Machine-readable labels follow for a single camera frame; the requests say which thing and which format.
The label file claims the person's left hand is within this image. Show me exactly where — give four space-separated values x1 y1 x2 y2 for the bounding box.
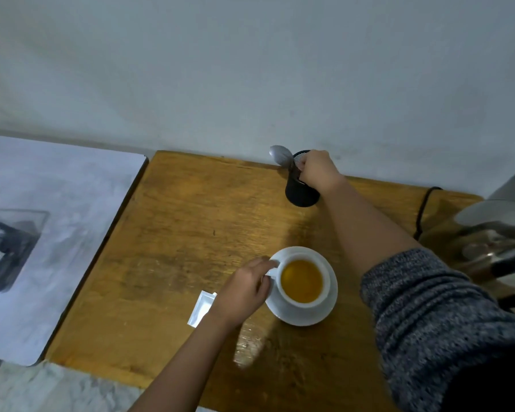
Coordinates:
208 257 280 331

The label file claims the person's right hand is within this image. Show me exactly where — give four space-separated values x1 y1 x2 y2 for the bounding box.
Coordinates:
297 149 345 195

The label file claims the silver metal spoon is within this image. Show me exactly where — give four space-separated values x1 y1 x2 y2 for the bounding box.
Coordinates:
269 145 300 172

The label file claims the white tea cup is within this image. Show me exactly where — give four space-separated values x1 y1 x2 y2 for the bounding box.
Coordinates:
265 251 331 309

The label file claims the person's left forearm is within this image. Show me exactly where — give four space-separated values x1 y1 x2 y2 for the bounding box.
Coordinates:
128 313 237 412

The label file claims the person's right forearm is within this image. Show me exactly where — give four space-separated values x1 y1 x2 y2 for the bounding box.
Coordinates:
320 176 422 279

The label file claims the black mesh utensil holder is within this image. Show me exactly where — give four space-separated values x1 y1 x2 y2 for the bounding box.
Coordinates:
284 150 321 208

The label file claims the amber tea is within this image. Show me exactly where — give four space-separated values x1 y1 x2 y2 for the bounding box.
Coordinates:
281 260 324 304

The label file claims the white saucer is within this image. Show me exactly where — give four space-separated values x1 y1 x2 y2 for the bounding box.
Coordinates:
264 246 339 327

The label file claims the white paper sachet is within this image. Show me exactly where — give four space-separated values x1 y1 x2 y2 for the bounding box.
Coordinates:
187 290 218 329

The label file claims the grey knit sweater sleeve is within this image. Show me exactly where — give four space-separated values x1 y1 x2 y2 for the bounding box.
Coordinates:
359 247 515 412

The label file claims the stainless steel kettle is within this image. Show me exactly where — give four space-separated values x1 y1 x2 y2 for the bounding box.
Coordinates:
420 169 515 298

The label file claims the white marbled counter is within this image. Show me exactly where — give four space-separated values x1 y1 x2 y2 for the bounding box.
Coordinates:
0 133 149 368

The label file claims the dark glass container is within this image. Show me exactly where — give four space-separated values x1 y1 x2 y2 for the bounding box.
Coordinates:
0 208 51 293

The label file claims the black power cable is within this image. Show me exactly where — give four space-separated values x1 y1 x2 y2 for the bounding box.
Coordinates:
413 186 443 242

